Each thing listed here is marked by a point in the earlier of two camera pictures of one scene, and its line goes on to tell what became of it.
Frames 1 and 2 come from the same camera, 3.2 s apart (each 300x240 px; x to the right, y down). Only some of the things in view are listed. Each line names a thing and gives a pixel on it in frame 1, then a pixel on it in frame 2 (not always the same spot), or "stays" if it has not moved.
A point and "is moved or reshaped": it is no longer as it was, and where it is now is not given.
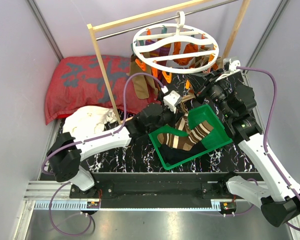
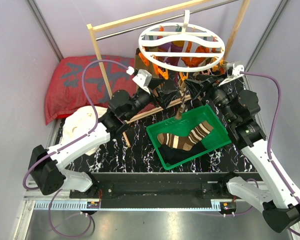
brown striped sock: x=182 y=121 to x=182 y=86
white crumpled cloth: x=86 y=120 stays
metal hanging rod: x=127 y=30 stays
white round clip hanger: x=175 y=48 is moved or reshaped
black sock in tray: x=172 y=155 stays
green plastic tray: x=219 y=137 stays
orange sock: x=190 y=48 to x=195 y=61
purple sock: x=162 y=51 to x=168 y=48
